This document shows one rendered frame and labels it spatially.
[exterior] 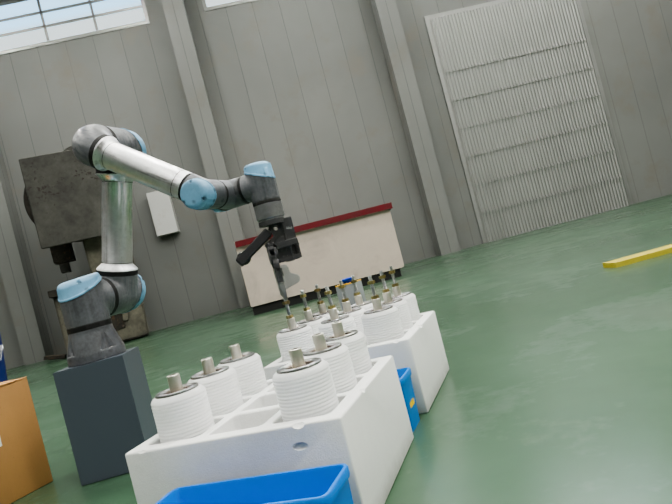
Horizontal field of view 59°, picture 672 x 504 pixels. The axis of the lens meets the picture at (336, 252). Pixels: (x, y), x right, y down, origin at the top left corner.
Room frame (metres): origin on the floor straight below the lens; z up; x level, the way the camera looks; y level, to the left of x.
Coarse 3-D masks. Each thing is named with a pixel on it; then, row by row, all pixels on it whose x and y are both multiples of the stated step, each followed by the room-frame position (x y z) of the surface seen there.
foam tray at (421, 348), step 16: (416, 320) 1.65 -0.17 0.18; (432, 320) 1.70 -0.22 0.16; (416, 336) 1.47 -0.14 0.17; (432, 336) 1.64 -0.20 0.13; (384, 352) 1.41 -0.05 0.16; (400, 352) 1.40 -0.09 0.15; (416, 352) 1.43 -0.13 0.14; (432, 352) 1.59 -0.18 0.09; (272, 368) 1.51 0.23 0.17; (416, 368) 1.39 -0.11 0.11; (432, 368) 1.55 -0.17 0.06; (448, 368) 1.74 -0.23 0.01; (416, 384) 1.39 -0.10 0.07; (432, 384) 1.50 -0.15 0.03; (416, 400) 1.40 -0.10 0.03; (432, 400) 1.46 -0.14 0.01
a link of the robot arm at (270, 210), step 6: (264, 204) 1.53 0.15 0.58; (270, 204) 1.53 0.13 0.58; (276, 204) 1.54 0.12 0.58; (258, 210) 1.54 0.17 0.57; (264, 210) 1.53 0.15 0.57; (270, 210) 1.53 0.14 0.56; (276, 210) 1.53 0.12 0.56; (282, 210) 1.55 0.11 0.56; (258, 216) 1.54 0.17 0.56; (264, 216) 1.53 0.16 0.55; (270, 216) 1.53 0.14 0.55; (276, 216) 1.54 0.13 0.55; (282, 216) 1.56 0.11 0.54
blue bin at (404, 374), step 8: (400, 368) 1.38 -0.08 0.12; (408, 368) 1.36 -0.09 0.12; (400, 376) 1.37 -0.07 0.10; (408, 376) 1.33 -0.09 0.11; (400, 384) 1.27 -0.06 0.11; (408, 384) 1.33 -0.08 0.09; (408, 392) 1.31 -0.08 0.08; (408, 400) 1.30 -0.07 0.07; (408, 408) 1.29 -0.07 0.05; (416, 408) 1.35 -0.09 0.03; (416, 416) 1.33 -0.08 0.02; (416, 424) 1.32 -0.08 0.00
